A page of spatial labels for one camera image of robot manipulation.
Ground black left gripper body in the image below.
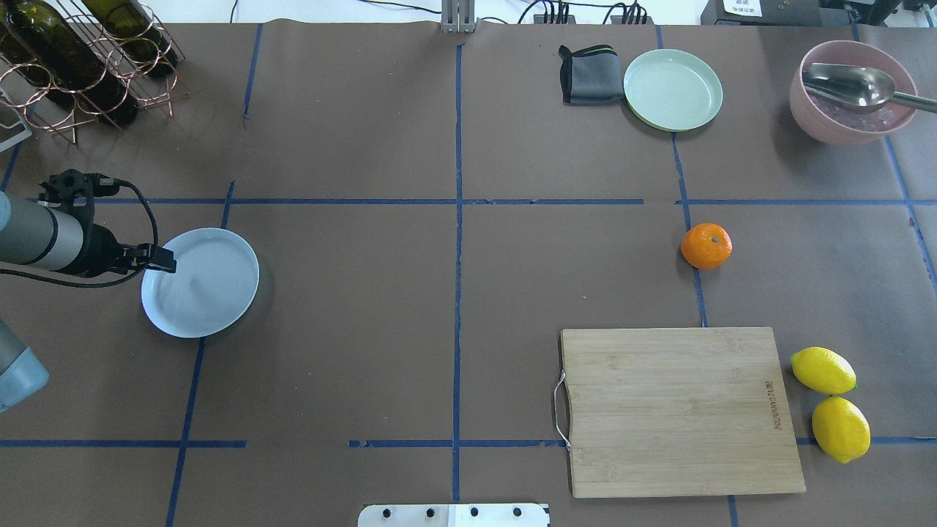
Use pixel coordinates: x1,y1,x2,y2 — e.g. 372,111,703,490
79,224,154,277

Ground yellow lemon upper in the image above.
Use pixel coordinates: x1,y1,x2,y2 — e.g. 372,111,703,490
791,346,857,396

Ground aluminium frame post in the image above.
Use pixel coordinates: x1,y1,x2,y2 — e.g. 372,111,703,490
441,0,477,34

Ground orange mandarin fruit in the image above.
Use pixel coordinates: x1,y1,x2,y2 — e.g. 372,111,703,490
680,223,733,270

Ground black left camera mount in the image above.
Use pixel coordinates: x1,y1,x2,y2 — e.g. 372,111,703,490
37,169,124,223

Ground grey folded cloth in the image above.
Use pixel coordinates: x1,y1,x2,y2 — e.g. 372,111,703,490
558,44,625,106

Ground light blue plate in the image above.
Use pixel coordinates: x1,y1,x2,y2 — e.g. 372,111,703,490
141,228,260,338

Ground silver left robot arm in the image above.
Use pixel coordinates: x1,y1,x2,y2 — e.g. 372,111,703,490
1,194,177,411

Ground dark wine bottle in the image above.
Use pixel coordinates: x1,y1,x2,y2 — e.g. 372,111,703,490
2,1,138,129
83,1,178,79

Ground yellow lemon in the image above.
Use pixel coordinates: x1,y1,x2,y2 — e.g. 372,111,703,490
791,346,857,396
810,396,871,464

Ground yellow lemon lower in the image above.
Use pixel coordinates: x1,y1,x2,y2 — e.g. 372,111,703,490
810,396,871,464

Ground white wire cup rack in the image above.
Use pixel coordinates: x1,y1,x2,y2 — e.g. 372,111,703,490
0,88,33,152

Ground bamboo cutting board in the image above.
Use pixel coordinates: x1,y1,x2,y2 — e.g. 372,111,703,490
559,327,806,499

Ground light green plate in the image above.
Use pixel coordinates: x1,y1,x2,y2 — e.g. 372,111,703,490
623,49,724,132

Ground pink bowl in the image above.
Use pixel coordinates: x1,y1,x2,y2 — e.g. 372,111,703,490
789,40,917,146

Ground metal ice scoop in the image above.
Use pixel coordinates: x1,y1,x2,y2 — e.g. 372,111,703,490
801,63,936,113

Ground copper wire bottle rack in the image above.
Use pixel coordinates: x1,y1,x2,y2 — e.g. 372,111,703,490
2,1,192,143

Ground clear ice cubes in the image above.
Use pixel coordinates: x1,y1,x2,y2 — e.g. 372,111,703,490
807,93,903,132

